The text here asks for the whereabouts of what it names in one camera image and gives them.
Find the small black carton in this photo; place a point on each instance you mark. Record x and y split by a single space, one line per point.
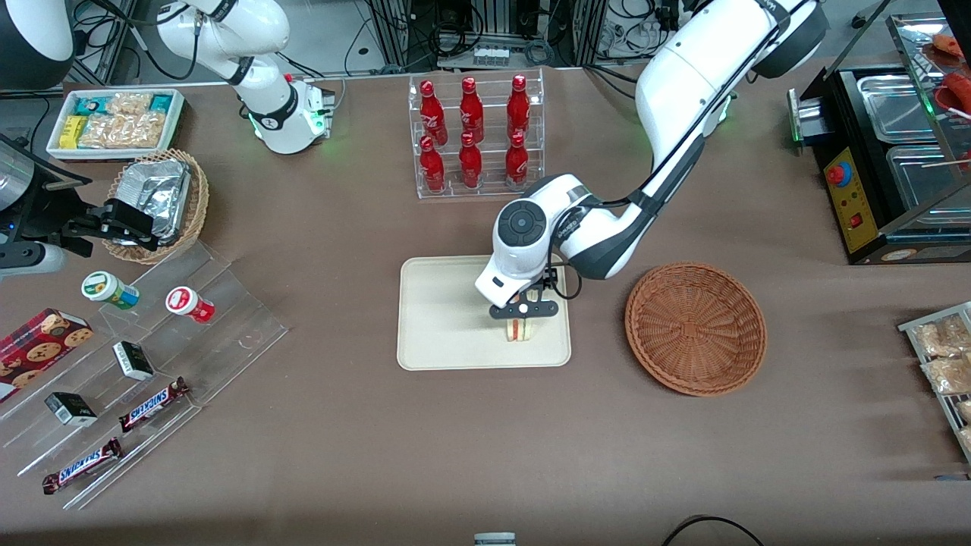
133 360
72 409

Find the Snickers chocolate bar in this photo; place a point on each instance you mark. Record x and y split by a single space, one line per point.
82 466
152 406

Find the beige plastic serving tray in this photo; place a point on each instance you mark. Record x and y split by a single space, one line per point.
440 318

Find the steel warmer pan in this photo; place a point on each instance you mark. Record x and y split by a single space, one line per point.
922 178
899 106

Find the white power strip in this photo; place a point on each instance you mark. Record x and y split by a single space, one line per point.
491 56
622 34

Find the red tartan cookie box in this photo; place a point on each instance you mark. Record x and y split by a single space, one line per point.
38 349

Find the yellow snack packet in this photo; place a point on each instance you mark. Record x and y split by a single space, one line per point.
72 130

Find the clear bag of crackers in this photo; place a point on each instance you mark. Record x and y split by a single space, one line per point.
121 130
129 102

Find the light tan wicker basket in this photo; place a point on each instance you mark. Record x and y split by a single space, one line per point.
199 205

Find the grey device edge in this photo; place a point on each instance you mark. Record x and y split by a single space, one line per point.
494 540

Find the black food warmer cabinet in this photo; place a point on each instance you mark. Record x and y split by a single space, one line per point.
853 205

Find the clear acrylic bottle rack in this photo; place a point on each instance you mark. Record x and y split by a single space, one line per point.
451 191

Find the clear bag of biscuits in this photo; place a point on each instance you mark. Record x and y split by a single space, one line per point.
944 337
952 375
965 411
966 438

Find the aluminium frame post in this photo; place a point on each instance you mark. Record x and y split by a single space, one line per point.
106 45
391 30
588 30

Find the teal snack packet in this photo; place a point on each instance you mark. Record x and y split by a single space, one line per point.
89 105
161 101

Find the silver foil wrapped package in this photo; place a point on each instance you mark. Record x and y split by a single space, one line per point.
152 178
167 216

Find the clear acrylic stepped stand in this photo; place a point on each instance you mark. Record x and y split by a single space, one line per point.
243 341

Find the triangle sandwich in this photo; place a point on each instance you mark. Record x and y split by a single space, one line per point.
520 331

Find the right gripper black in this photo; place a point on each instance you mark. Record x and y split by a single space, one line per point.
47 218

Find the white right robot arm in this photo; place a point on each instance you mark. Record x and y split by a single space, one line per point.
265 114

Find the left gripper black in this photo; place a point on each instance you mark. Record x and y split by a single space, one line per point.
546 282

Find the red aluminium cola bottle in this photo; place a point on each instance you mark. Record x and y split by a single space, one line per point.
518 108
516 161
432 114
432 168
470 165
471 110

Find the red sausage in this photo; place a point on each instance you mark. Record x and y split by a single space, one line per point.
957 91

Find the brown round wicker basket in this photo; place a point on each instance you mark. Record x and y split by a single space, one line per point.
683 364

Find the green lid snack cup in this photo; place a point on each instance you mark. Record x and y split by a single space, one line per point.
98 287

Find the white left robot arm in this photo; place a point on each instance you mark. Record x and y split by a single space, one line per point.
683 76

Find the white rectangular snack bin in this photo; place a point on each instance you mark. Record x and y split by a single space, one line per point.
106 154

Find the red lid snack cup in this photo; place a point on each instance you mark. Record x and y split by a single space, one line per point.
180 301

